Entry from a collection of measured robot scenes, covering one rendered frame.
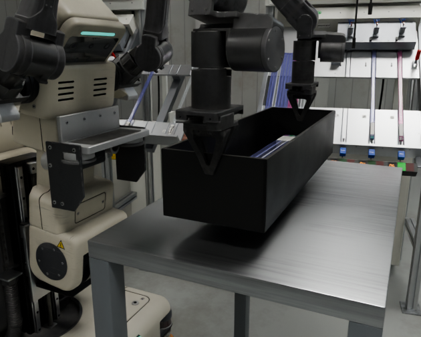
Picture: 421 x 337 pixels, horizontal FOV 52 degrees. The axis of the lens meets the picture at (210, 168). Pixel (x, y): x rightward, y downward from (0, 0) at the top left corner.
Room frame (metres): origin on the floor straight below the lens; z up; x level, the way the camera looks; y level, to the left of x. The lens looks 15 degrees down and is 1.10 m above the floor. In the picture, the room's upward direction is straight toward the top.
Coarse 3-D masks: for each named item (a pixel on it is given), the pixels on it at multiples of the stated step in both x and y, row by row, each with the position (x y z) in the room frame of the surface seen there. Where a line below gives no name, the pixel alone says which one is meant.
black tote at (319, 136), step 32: (256, 128) 1.05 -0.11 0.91; (288, 128) 1.14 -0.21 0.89; (320, 128) 0.93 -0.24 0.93; (192, 160) 0.63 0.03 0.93; (224, 160) 0.61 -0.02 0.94; (256, 160) 0.59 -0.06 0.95; (288, 160) 0.69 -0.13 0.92; (320, 160) 0.95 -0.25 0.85; (192, 192) 0.63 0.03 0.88; (224, 192) 0.61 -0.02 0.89; (256, 192) 0.59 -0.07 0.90; (288, 192) 0.70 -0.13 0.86; (224, 224) 0.61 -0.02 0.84; (256, 224) 0.59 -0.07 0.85
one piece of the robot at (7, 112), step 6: (12, 102) 0.91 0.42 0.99; (0, 108) 0.87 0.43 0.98; (6, 108) 0.88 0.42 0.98; (12, 108) 0.90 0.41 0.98; (0, 114) 0.86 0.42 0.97; (6, 114) 0.87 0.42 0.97; (12, 114) 0.89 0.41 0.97; (18, 114) 0.90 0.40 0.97; (0, 120) 0.86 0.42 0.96; (6, 120) 0.87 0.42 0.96; (12, 120) 0.89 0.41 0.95
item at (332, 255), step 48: (336, 192) 0.88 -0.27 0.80; (384, 192) 0.88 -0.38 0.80; (96, 240) 0.64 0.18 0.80; (144, 240) 0.64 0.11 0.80; (192, 240) 0.64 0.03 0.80; (240, 240) 0.64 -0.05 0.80; (288, 240) 0.64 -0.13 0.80; (336, 240) 0.64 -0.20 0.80; (384, 240) 0.64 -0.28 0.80; (96, 288) 0.64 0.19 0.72; (240, 288) 0.53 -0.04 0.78; (288, 288) 0.50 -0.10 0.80; (336, 288) 0.49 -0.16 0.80; (384, 288) 0.49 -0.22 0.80; (96, 336) 0.64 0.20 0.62; (240, 336) 1.23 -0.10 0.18
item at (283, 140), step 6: (282, 138) 1.06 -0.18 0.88; (288, 138) 1.06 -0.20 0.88; (270, 144) 0.99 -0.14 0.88; (276, 144) 0.99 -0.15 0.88; (282, 144) 0.99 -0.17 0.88; (264, 150) 0.93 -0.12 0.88; (270, 150) 0.93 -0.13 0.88; (252, 156) 0.87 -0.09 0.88; (258, 156) 0.87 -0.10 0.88; (264, 156) 0.87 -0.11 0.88
